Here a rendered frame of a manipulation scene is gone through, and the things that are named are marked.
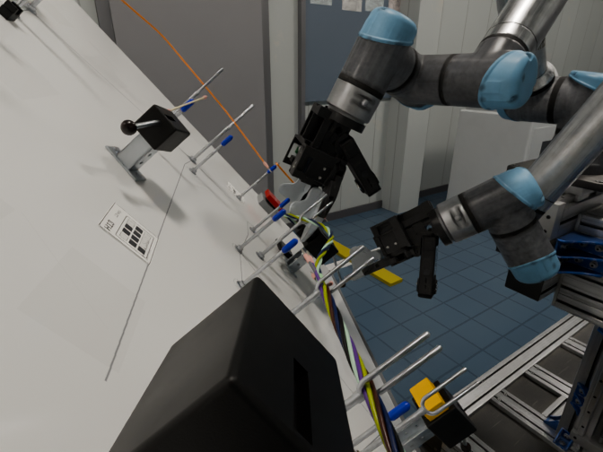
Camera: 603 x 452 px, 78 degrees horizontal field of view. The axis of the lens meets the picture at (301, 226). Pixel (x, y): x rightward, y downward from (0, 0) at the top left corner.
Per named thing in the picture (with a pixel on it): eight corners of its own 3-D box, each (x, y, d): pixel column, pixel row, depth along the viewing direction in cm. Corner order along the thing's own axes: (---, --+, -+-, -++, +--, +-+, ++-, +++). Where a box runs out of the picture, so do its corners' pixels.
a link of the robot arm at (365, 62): (432, 36, 55) (403, 6, 49) (393, 107, 58) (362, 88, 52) (394, 25, 60) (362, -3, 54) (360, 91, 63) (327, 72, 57)
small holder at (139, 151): (68, 143, 33) (126, 87, 32) (121, 149, 42) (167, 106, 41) (104, 182, 34) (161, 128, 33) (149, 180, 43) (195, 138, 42)
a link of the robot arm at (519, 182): (554, 214, 58) (531, 168, 56) (484, 244, 62) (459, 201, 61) (539, 199, 65) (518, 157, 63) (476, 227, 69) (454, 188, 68)
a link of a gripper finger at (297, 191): (266, 200, 70) (291, 163, 65) (294, 210, 73) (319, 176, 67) (267, 211, 68) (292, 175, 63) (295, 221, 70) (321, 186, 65)
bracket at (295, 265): (296, 278, 69) (317, 261, 68) (288, 270, 67) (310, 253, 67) (291, 264, 72) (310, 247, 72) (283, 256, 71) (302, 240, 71)
